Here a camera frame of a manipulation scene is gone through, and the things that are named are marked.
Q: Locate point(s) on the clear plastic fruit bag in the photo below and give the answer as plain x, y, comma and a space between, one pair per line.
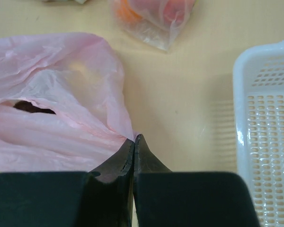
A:
154, 22

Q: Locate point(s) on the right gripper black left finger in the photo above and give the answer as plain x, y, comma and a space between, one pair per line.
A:
99, 198

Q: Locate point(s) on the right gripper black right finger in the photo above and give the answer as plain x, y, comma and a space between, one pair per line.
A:
188, 199

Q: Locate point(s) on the white plastic basket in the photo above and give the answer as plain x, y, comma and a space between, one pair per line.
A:
258, 93

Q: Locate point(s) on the pink plastic bag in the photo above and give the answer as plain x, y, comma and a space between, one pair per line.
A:
61, 103

